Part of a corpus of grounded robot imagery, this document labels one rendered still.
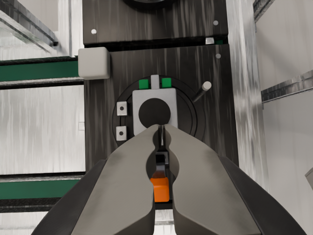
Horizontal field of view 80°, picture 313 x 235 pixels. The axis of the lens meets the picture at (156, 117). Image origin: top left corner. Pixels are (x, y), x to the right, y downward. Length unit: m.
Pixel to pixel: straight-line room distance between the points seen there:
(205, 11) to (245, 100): 0.16
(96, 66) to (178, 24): 0.15
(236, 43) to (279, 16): 0.20
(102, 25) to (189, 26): 0.14
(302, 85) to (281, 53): 0.20
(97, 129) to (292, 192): 0.40
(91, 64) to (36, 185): 0.23
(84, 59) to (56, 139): 0.17
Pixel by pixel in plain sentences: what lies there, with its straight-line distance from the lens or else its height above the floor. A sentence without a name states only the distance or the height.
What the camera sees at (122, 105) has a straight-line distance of 0.27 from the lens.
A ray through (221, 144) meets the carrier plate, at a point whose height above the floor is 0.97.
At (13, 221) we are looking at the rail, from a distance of 0.42.
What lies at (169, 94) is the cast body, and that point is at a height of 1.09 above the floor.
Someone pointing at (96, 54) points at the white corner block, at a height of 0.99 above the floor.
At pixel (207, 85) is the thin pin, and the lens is 0.20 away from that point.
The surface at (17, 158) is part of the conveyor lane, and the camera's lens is 0.45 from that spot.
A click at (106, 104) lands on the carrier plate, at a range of 0.31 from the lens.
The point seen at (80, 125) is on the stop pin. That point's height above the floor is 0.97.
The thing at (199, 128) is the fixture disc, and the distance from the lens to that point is 0.28.
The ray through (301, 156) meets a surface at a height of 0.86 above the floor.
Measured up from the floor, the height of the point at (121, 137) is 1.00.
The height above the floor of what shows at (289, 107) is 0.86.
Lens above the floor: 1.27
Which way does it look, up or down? 85 degrees down
